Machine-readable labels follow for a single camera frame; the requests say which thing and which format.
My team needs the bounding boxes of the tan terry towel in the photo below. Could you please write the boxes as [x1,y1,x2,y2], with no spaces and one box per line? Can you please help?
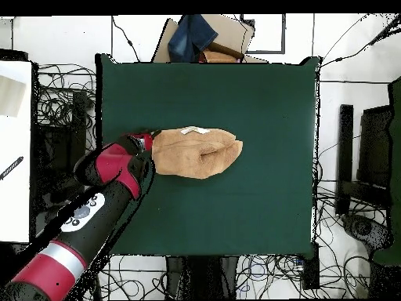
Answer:
[150,125,244,180]

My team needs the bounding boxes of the black equipment rack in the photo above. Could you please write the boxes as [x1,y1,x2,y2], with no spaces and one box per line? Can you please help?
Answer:
[32,90,89,205]

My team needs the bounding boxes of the dark green table cloth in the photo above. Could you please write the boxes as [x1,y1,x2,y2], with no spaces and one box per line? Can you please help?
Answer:
[95,53,322,259]

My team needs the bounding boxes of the tan towel in box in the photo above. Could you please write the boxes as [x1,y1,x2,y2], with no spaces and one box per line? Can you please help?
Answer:
[203,49,240,63]

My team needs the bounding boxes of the blue jeans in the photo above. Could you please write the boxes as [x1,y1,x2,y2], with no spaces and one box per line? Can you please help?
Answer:
[167,13,219,63]

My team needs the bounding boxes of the cardboard box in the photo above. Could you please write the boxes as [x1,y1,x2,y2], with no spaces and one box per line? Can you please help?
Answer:
[151,13,269,63]

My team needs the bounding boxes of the black ridged tool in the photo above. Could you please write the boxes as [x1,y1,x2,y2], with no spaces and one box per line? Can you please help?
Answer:
[0,155,24,181]

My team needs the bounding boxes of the beige block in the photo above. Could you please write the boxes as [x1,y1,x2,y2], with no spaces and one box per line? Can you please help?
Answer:
[0,74,27,118]

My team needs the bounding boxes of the white desk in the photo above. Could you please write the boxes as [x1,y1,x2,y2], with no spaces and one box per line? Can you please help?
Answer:
[0,60,33,243]

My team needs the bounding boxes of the small black box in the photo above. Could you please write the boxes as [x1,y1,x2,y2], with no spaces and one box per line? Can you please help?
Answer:
[302,242,320,290]

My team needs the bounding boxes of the wide black stand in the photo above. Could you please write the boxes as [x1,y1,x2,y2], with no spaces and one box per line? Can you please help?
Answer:
[356,104,394,208]

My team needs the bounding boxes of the black looped cables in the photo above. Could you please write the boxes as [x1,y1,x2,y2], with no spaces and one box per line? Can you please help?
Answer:
[36,63,96,126]

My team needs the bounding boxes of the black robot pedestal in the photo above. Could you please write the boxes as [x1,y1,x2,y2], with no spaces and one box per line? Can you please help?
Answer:
[164,255,240,300]

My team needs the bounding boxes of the black rectangular floor frame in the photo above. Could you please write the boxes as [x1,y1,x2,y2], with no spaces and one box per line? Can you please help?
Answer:
[240,13,287,55]

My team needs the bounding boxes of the narrow black post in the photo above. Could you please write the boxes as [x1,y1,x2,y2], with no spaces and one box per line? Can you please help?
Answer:
[334,103,354,216]

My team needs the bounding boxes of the black cable tangle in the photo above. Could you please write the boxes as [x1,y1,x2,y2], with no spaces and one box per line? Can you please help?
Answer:
[240,180,389,300]

